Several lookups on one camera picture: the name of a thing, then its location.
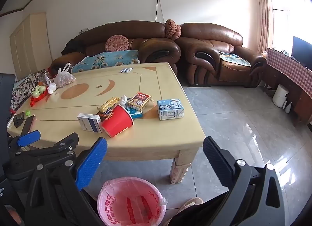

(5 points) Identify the yellow snack wrapper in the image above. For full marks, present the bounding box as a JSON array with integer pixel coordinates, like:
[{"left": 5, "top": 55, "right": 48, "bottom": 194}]
[{"left": 97, "top": 97, "right": 121, "bottom": 114}]

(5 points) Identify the pink round flat cushion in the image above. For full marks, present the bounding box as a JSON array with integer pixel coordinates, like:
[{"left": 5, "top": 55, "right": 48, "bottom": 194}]
[{"left": 105, "top": 35, "right": 129, "bottom": 52}]

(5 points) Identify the smartphone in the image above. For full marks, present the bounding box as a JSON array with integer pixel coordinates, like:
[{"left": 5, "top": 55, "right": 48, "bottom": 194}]
[{"left": 21, "top": 114, "right": 36, "bottom": 136}]

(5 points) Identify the brown leather armchair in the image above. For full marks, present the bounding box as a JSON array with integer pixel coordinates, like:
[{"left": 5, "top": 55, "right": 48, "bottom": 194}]
[{"left": 174, "top": 23, "right": 267, "bottom": 88}]

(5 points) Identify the brown leather sofa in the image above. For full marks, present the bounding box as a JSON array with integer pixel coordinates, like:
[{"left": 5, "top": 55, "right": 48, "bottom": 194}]
[{"left": 50, "top": 20, "right": 181, "bottom": 75}]

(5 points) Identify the blue armchair seat cover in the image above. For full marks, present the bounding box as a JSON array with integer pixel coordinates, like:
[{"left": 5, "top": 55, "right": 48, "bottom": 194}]
[{"left": 218, "top": 51, "right": 251, "bottom": 68}]

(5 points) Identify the red checked tablecloth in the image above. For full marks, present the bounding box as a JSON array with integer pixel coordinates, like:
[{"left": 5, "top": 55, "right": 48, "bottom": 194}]
[{"left": 266, "top": 47, "right": 312, "bottom": 100}]

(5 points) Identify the window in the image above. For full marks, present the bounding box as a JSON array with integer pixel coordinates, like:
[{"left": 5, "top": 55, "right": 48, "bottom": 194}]
[{"left": 267, "top": 0, "right": 308, "bottom": 56}]

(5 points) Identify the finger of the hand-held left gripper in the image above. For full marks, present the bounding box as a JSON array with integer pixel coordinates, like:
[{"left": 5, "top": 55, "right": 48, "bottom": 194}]
[
  {"left": 7, "top": 130, "right": 41, "bottom": 153},
  {"left": 23, "top": 132, "right": 80, "bottom": 160}
]

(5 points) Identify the red playing card box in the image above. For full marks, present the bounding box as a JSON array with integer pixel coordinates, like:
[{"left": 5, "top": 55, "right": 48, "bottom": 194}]
[{"left": 126, "top": 91, "right": 153, "bottom": 112}]

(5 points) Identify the blue and white milk carton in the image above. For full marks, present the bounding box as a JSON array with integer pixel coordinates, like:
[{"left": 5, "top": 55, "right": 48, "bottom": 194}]
[{"left": 157, "top": 98, "right": 185, "bottom": 121}]

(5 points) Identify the brown wooden cabinet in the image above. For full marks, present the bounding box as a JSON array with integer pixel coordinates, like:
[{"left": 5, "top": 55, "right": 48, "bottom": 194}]
[{"left": 262, "top": 62, "right": 312, "bottom": 126}]

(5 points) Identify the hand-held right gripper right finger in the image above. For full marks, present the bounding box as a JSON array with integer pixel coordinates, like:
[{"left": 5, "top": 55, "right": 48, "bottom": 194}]
[{"left": 203, "top": 136, "right": 286, "bottom": 226}]

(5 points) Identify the glass jar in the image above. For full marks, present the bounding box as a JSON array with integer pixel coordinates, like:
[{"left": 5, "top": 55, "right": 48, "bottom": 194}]
[{"left": 39, "top": 70, "right": 53, "bottom": 86}]

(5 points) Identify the black and orange box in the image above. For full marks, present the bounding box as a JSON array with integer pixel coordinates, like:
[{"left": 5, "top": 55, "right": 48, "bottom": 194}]
[{"left": 96, "top": 111, "right": 114, "bottom": 123}]

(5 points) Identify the blue floral sofa cover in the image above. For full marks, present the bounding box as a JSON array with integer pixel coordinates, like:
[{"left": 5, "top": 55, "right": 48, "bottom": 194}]
[{"left": 71, "top": 50, "right": 141, "bottom": 73}]

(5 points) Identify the red paper cup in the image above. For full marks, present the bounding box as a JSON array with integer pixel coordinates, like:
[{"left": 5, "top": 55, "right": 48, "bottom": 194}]
[{"left": 101, "top": 104, "right": 134, "bottom": 139}]

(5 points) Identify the small black object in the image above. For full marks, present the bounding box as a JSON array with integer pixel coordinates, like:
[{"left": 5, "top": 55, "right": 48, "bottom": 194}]
[{"left": 13, "top": 112, "right": 25, "bottom": 128}]

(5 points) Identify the blue and white flat box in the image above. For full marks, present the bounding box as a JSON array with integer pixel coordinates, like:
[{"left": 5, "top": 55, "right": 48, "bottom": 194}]
[{"left": 125, "top": 106, "right": 144, "bottom": 120}]

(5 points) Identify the pink-lined trash bin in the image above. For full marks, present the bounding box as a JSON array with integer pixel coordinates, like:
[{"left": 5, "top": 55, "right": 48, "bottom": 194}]
[{"left": 97, "top": 177, "right": 168, "bottom": 226}]

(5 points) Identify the person's right shoe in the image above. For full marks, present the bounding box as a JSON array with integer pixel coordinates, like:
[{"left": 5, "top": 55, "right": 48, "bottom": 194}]
[{"left": 179, "top": 197, "right": 204, "bottom": 213}]

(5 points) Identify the pink curtain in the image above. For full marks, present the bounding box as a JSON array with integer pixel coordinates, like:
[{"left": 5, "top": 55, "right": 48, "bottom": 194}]
[{"left": 256, "top": 0, "right": 275, "bottom": 54}]

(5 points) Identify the white round appliance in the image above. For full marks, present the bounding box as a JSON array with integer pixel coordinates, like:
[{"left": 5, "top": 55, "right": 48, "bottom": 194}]
[{"left": 272, "top": 84, "right": 289, "bottom": 107}]

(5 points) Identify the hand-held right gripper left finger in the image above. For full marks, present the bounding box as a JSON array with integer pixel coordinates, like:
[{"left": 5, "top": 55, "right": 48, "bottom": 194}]
[{"left": 24, "top": 137, "right": 108, "bottom": 226}]

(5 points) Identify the cream wooden coffee table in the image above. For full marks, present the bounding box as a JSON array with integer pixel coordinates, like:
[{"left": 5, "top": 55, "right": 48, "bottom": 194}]
[{"left": 7, "top": 62, "right": 206, "bottom": 184}]

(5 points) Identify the white and blue medicine box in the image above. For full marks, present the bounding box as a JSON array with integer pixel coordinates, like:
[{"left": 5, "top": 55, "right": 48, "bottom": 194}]
[{"left": 77, "top": 113, "right": 102, "bottom": 134}]

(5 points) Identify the small white object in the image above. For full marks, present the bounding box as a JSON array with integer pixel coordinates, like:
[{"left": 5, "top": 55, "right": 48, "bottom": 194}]
[{"left": 47, "top": 80, "right": 58, "bottom": 95}]

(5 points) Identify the cream door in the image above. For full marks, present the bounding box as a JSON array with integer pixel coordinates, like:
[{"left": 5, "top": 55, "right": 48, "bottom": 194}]
[{"left": 9, "top": 12, "right": 53, "bottom": 80}]

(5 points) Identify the plastic bag of nuts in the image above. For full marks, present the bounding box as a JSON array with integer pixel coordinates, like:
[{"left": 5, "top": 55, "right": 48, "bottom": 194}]
[{"left": 53, "top": 62, "right": 76, "bottom": 88}]

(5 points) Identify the red fruit tray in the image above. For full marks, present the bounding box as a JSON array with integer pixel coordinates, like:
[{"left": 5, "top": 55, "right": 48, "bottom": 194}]
[{"left": 30, "top": 87, "right": 53, "bottom": 107}]

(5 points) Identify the black television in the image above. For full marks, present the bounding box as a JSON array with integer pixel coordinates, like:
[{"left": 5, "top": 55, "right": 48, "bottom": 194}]
[{"left": 292, "top": 36, "right": 312, "bottom": 70}]

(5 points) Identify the patterned cloth seat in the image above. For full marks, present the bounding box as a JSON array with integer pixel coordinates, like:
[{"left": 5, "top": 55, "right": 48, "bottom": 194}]
[{"left": 10, "top": 70, "right": 47, "bottom": 117}]

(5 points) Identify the person's right leg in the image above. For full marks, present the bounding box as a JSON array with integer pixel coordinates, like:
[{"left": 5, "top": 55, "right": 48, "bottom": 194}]
[{"left": 168, "top": 192, "right": 231, "bottom": 226}]

